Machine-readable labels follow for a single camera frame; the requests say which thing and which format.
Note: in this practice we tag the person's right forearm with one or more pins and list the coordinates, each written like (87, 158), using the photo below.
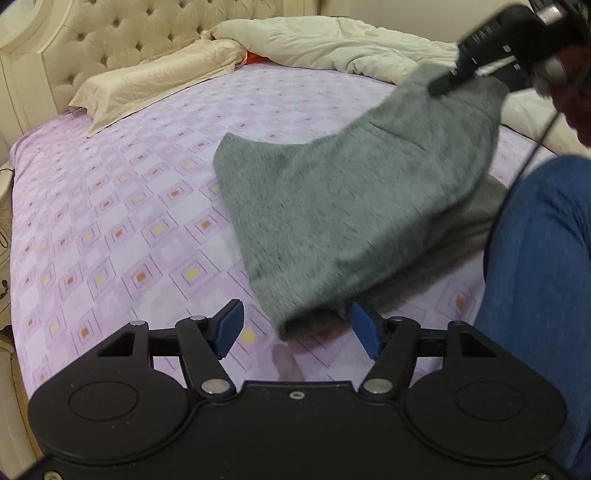
(577, 87)

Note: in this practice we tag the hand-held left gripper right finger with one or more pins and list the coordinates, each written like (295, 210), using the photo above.
(367, 330)

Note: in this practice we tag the beige tufted headboard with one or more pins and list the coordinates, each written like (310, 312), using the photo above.
(115, 41)

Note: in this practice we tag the white duvet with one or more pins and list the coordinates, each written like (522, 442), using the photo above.
(332, 46)

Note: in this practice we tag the red cloth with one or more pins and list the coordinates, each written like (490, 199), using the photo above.
(256, 57)

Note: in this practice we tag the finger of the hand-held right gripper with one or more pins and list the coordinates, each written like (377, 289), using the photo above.
(445, 83)

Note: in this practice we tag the beige pillow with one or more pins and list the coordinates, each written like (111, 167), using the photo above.
(152, 81)

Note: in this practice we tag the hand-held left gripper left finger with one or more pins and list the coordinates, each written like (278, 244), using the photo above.
(229, 328)

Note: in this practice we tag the person's leg in blue jeans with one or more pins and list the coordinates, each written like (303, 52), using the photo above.
(540, 286)

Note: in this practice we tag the purple patterned bed sheet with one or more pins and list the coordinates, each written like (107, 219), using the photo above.
(115, 207)

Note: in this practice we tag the grey pants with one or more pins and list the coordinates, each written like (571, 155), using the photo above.
(351, 207)

